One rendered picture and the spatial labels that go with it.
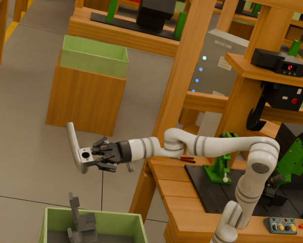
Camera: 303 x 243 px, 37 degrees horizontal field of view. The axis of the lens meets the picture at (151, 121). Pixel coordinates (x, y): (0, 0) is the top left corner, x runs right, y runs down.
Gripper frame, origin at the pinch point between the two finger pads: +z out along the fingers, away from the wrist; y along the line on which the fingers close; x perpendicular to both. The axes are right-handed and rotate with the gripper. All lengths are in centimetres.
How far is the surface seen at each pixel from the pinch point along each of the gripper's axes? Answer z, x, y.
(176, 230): -44, 62, 8
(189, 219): -53, 64, 3
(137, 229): -24, 54, 6
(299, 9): -127, 2, -68
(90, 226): -1.9, 37.4, 7.4
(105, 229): -12, 58, 1
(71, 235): 8.5, 17.6, 17.5
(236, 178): -99, 84, -22
